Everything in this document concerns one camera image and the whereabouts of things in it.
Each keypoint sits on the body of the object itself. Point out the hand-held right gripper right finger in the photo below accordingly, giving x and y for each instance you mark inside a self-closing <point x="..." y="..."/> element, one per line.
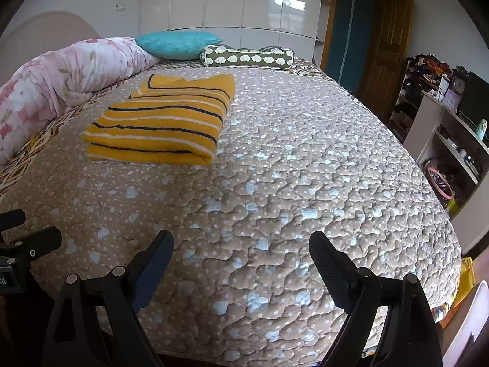
<point x="328" y="271"/>

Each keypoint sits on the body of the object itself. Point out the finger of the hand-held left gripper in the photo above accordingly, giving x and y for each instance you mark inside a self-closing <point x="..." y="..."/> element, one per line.
<point x="38" y="242"/>
<point x="13" y="220"/>

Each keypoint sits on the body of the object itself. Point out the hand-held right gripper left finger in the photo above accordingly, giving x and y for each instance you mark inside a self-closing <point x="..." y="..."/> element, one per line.
<point x="152" y="267"/>

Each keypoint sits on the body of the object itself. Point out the yellow striped shirt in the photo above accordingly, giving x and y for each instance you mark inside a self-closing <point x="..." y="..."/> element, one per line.
<point x="160" y="122"/>

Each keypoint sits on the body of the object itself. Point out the geometric patterned blanket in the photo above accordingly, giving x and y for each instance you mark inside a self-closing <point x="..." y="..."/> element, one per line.
<point x="26" y="153"/>

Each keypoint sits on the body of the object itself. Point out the yellow bag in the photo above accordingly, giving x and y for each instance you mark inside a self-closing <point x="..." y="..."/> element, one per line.
<point x="466" y="283"/>

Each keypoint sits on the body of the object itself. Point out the pink hoop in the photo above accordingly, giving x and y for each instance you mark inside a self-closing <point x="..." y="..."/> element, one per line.
<point x="445" y="193"/>

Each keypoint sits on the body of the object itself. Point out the pink floral duvet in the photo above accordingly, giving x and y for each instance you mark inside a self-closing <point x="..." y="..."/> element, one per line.
<point x="76" y="68"/>

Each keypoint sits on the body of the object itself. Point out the white shelf unit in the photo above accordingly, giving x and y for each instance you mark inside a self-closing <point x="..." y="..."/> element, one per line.
<point x="428" y="122"/>

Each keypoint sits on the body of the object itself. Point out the pale pink rounded headboard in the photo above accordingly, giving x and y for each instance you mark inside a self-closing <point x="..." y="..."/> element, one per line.
<point x="49" y="30"/>

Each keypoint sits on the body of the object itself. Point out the green bottle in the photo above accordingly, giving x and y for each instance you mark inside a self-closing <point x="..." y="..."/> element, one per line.
<point x="481" y="130"/>

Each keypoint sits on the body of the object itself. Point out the purple box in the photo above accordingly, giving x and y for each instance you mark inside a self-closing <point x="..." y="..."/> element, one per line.
<point x="452" y="99"/>

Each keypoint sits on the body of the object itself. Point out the teal pillow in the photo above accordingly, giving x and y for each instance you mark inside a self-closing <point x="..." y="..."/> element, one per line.
<point x="175" y="44"/>

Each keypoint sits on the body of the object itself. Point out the black television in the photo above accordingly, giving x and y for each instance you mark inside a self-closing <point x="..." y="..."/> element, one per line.
<point x="473" y="99"/>

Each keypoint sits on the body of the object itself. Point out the wooden door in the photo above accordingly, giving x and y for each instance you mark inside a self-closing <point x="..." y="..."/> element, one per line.
<point x="386" y="53"/>

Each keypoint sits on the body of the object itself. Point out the pile of colourful clutter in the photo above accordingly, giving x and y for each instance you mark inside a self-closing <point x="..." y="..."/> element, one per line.
<point x="428" y="67"/>

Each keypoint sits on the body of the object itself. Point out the olive patterned bolster pillow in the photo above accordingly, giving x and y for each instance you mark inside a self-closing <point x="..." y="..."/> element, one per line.
<point x="248" y="58"/>

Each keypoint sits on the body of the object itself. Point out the teal door curtain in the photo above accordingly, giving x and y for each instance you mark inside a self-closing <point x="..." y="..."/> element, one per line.
<point x="345" y="34"/>

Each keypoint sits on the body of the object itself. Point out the white glossy wardrobe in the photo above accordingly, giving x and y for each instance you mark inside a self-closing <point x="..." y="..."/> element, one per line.
<point x="229" y="0"/>

